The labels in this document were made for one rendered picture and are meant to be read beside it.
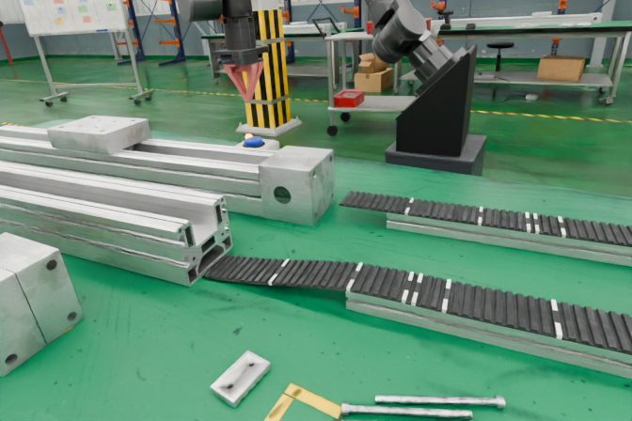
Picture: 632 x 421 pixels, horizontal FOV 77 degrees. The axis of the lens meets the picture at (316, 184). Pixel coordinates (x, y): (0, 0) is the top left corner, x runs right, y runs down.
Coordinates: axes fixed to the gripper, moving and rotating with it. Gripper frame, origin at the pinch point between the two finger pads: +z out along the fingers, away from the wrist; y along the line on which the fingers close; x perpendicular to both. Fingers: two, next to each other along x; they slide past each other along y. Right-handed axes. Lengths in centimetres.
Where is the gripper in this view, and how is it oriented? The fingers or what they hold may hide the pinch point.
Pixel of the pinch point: (247, 96)
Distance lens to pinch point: 82.1
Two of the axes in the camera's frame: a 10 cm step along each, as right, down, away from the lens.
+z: 0.5, 9.1, 4.1
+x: 9.2, 1.2, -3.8
